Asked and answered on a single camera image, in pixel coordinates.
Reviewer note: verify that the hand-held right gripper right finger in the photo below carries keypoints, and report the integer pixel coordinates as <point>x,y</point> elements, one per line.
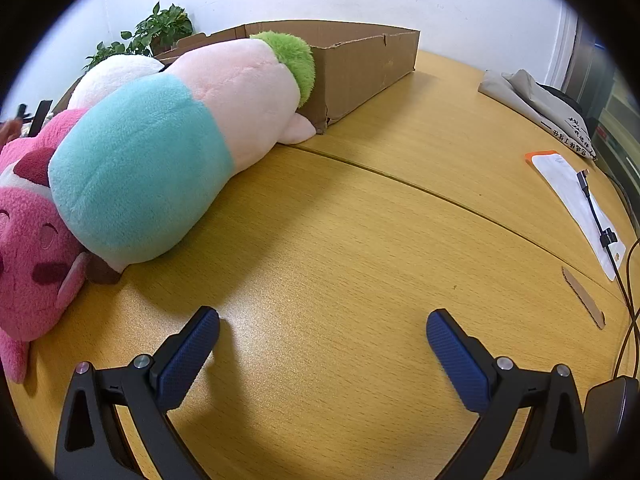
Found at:
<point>457,365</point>

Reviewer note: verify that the teal pink green plush toy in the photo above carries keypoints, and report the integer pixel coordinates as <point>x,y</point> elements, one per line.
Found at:
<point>150,160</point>

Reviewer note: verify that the green potted plant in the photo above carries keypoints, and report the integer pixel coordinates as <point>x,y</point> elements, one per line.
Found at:
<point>160,25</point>

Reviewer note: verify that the glass door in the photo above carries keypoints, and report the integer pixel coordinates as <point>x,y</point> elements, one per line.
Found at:
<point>585,60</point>

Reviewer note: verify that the white round plush toy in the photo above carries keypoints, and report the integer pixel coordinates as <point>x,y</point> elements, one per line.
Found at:
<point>115,77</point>

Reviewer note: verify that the pink bear plush toy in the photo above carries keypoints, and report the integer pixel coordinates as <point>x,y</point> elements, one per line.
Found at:
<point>30,260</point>

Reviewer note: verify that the brown cardboard box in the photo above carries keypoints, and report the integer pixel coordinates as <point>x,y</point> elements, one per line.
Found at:
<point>360,70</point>

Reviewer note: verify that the cardboard strip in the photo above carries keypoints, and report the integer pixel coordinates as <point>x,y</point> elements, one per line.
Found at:
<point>582,297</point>

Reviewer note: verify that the grey folded cloth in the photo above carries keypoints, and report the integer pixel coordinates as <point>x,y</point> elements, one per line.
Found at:
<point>530,95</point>

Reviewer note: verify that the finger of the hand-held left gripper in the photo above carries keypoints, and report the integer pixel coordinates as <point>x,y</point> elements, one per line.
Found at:
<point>42,112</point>

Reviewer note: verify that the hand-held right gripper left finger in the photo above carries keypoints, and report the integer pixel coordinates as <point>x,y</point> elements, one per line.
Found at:
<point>187,355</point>

